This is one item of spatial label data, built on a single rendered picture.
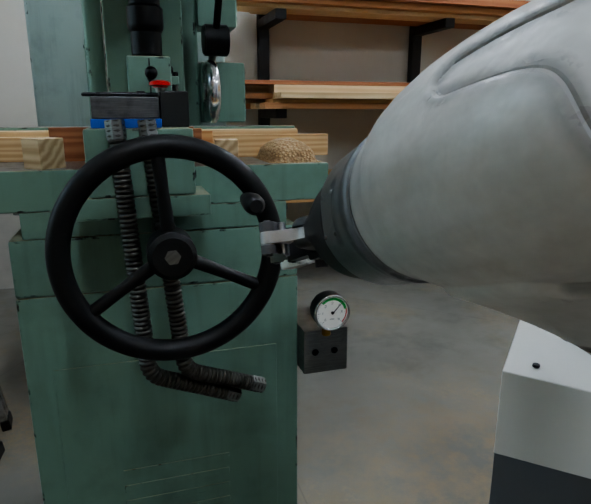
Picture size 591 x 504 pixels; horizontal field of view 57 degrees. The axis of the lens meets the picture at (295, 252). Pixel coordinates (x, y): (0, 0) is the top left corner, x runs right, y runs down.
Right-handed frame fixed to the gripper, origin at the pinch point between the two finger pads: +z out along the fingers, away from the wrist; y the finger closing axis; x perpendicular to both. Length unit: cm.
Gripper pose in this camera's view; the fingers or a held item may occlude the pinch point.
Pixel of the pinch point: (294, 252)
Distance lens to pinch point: 53.9
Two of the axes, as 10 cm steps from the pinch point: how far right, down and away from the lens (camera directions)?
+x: 1.0, 9.9, -0.9
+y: -9.6, 0.7, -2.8
